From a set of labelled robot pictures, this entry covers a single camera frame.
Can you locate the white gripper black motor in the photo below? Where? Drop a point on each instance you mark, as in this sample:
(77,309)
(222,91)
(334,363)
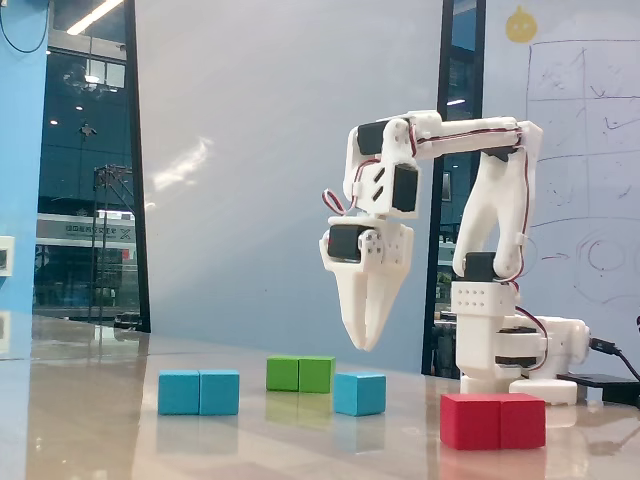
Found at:
(395,248)

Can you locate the small blue cube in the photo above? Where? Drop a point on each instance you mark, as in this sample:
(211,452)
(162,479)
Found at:
(357,395)

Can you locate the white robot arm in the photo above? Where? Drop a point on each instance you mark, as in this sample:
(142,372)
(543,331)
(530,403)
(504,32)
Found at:
(495,210)

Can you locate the long green block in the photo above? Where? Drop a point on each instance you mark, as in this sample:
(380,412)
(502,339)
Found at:
(300,374)

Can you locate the long red block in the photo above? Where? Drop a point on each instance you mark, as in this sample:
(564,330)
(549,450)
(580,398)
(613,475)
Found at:
(492,422)

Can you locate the long blue block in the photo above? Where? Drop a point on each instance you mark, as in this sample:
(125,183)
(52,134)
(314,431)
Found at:
(197,392)

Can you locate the black power adapter box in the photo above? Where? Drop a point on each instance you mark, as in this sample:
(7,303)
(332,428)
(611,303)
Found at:
(605,385)

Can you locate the metal scaffold tower outside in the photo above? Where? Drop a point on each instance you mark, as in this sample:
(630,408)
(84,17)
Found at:
(112,172)

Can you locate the whiteboard with marker drawings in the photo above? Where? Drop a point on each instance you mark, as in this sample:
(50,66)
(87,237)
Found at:
(585,100)

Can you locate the yellow round sticker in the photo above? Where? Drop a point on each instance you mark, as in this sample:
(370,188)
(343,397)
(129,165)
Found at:
(521,25)

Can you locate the black window frame post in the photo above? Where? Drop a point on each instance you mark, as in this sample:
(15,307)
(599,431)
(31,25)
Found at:
(442,75)
(137,175)

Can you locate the white wall socket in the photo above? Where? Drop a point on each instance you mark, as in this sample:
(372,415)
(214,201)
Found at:
(6,256)

